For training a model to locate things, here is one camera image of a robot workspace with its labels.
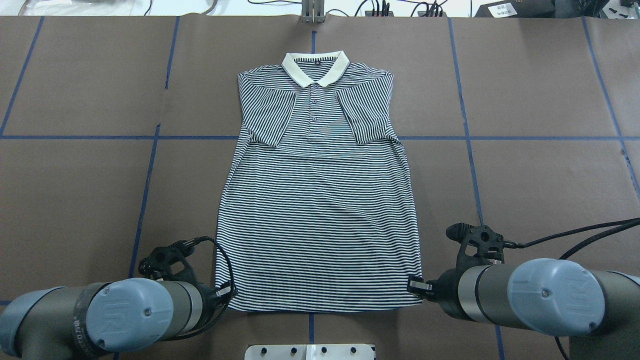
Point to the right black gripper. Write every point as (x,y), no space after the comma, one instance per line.
(444,289)

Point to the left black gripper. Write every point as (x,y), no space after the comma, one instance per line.
(211,299)

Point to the striped polo shirt white collar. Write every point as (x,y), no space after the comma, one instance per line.
(317,213)

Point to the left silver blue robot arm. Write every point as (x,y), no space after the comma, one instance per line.
(90,322)

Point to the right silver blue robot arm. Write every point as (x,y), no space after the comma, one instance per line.
(598,311)

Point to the black box white label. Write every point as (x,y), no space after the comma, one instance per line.
(517,9)

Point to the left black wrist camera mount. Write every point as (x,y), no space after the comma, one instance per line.
(168,263)

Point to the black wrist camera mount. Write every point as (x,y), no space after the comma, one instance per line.
(479,246)
(168,263)

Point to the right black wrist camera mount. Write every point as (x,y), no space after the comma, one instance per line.
(479,246)

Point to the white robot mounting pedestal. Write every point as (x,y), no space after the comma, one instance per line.
(331,351)

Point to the aluminium extrusion frame post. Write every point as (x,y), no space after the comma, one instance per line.
(313,11)

